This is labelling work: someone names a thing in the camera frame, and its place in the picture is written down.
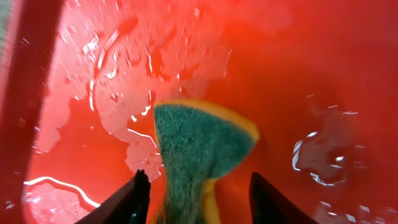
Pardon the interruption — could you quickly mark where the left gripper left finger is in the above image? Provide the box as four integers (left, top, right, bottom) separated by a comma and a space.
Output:
76, 170, 150, 224

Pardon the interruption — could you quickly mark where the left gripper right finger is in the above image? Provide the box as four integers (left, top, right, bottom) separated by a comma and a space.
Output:
249, 172, 317, 224

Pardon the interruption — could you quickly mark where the orange green scrub sponge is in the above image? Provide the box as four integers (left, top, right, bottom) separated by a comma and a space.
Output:
151, 99, 260, 223

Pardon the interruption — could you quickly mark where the red plastic tray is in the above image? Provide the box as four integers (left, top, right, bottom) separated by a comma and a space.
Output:
1, 1, 397, 223

